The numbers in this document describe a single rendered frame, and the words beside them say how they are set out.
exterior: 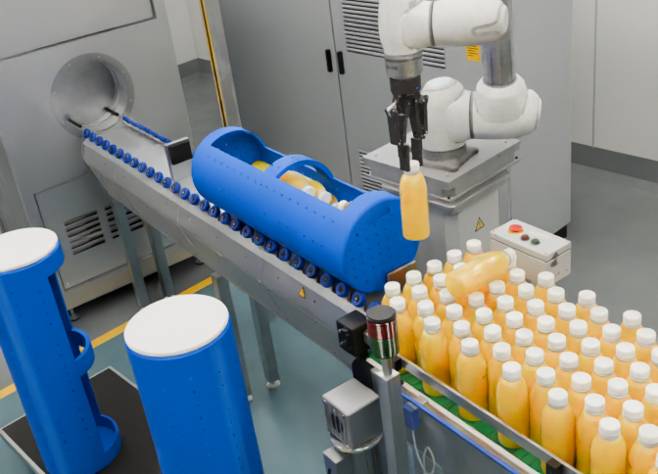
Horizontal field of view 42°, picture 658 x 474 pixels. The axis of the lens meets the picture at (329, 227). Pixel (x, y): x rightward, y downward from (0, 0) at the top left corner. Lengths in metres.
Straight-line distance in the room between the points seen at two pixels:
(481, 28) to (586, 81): 3.22
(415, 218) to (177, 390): 0.75
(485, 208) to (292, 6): 2.11
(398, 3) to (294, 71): 2.87
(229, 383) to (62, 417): 0.97
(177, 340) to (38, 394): 0.95
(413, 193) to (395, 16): 0.44
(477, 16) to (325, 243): 0.77
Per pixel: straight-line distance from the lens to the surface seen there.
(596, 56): 5.07
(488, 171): 2.90
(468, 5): 1.97
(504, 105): 2.71
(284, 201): 2.50
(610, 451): 1.76
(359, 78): 4.42
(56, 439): 3.20
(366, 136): 4.53
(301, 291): 2.61
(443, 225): 2.83
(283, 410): 3.56
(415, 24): 1.98
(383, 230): 2.34
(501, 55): 2.65
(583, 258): 4.41
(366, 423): 2.22
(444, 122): 2.77
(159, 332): 2.28
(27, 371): 3.04
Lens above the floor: 2.25
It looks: 28 degrees down
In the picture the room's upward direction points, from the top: 8 degrees counter-clockwise
